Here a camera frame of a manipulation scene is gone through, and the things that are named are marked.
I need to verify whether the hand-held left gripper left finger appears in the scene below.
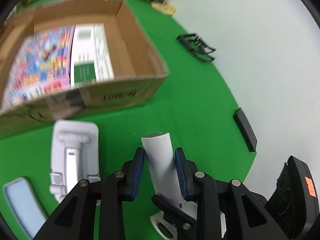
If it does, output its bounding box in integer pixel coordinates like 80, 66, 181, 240
32, 148, 145, 240

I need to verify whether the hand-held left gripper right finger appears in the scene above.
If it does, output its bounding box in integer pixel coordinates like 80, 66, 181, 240
174, 147, 288, 240

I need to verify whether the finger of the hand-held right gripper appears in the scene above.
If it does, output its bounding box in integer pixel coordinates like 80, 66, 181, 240
152, 195, 198, 233

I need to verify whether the white cylindrical device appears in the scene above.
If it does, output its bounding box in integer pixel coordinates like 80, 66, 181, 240
141, 132, 198, 240

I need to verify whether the white and green box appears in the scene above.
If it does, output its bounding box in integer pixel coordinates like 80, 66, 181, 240
69, 23, 115, 85

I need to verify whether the large cardboard box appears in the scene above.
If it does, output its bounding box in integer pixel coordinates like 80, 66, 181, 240
0, 0, 170, 138

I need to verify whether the colourful book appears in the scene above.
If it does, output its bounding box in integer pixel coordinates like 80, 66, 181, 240
0, 25, 75, 108

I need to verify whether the white moulded plastic tray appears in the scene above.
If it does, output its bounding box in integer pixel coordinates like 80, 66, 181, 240
49, 120, 102, 205

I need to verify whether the black rectangular case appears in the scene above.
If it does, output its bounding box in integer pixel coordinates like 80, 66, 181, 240
233, 107, 257, 153

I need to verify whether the green tablecloth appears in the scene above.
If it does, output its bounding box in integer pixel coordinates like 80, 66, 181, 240
0, 0, 258, 240

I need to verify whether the black folding stand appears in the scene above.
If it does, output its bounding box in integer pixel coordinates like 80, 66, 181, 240
176, 33, 217, 62

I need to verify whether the beige woven coaster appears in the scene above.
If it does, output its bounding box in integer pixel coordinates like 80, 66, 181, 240
151, 1, 177, 16

